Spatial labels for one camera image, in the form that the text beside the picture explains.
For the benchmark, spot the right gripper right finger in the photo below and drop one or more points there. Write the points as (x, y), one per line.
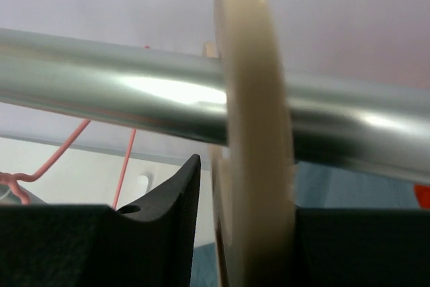
(361, 247)

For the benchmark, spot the beige wooden hanger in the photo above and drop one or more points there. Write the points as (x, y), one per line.
(253, 188)

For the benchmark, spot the orange t-shirt on blue hanger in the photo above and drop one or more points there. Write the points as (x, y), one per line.
(422, 194)

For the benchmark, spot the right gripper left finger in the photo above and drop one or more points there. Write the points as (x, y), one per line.
(148, 242)

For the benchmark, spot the pink wire hanger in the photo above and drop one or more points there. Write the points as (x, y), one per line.
(78, 176)

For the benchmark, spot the metal clothes rack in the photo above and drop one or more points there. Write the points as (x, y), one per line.
(366, 127)

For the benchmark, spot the grey-blue t-shirt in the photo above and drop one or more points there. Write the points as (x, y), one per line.
(316, 186)

